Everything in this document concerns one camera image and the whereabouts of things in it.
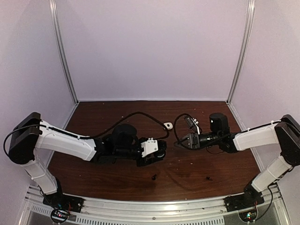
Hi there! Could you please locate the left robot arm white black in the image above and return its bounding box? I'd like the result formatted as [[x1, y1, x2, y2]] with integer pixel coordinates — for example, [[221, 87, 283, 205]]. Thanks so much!
[[4, 112, 167, 208]]

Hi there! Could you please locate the aluminium frame post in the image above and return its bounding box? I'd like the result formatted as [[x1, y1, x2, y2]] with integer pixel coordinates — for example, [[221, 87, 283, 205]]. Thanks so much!
[[226, 0, 255, 105], [49, 0, 79, 105]]

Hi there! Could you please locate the right circuit board with leds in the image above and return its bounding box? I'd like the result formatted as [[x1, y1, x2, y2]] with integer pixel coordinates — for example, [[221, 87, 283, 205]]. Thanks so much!
[[239, 209, 258, 223]]

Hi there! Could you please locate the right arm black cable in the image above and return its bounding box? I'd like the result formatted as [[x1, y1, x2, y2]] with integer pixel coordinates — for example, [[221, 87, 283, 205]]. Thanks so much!
[[173, 113, 195, 143]]

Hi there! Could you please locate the circuit board with leds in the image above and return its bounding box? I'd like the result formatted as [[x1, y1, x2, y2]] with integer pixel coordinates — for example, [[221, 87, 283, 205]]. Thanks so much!
[[50, 209, 70, 223], [239, 209, 258, 223]]

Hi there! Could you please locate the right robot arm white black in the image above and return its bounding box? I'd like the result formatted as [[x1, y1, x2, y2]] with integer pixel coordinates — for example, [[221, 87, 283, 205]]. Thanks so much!
[[174, 112, 300, 207]]

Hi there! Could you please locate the front aluminium rail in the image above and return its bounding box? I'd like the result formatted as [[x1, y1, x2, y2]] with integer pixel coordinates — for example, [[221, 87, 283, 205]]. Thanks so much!
[[22, 185, 286, 225]]

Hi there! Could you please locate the left aluminium frame post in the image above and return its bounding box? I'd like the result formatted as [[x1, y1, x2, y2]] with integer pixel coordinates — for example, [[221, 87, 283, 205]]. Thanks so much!
[[49, 0, 79, 105]]

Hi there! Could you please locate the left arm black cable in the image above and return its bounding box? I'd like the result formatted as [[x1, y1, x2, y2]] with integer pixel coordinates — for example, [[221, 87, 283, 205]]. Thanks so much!
[[3, 112, 170, 150]]

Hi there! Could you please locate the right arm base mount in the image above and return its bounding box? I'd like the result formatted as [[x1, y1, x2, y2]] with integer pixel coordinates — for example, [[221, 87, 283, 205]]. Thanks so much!
[[224, 193, 264, 212]]

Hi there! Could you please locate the right aluminium frame post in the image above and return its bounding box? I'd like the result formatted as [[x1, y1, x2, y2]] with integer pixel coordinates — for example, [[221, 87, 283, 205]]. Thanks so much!
[[226, 0, 255, 105]]

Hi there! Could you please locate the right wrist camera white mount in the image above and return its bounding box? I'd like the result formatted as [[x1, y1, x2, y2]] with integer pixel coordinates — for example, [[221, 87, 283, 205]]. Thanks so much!
[[184, 116, 202, 135]]

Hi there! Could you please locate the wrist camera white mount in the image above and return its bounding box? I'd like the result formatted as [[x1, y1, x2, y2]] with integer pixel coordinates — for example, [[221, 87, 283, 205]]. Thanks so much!
[[184, 116, 202, 135], [141, 138, 167, 158]]

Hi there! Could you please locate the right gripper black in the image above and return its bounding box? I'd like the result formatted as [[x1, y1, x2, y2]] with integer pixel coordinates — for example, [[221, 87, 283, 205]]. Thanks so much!
[[174, 132, 221, 151]]

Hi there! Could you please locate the left circuit board with leds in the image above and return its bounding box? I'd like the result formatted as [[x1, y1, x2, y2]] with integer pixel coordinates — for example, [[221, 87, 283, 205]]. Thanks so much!
[[50, 209, 70, 223]]

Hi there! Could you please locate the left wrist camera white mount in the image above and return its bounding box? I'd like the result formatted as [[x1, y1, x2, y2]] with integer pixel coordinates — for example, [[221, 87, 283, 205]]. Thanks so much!
[[141, 138, 167, 158]]

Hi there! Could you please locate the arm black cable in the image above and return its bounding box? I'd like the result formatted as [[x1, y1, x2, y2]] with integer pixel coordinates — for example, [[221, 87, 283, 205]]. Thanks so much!
[[3, 112, 170, 150], [173, 113, 195, 143]]

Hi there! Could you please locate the black round cap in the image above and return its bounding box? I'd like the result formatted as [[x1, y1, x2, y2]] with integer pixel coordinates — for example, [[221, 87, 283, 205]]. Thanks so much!
[[154, 151, 165, 159]]

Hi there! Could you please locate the white earbud charging case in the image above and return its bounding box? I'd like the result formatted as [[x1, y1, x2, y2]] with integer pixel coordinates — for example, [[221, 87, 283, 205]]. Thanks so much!
[[164, 122, 173, 130]]

